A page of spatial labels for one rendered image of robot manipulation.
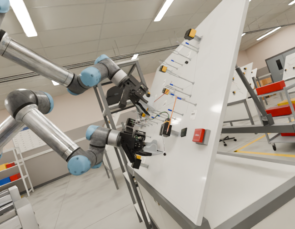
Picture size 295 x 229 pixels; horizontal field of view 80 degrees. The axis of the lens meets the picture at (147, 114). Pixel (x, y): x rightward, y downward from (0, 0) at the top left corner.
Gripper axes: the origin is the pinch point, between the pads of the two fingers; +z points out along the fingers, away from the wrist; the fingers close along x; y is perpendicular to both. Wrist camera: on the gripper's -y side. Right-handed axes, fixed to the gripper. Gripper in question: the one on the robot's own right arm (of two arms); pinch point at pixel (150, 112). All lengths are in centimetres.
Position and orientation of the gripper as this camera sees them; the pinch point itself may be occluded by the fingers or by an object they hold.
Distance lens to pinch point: 85.7
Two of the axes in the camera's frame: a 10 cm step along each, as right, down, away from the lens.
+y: 6.0, -6.8, 4.1
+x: -3.3, 2.6, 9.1
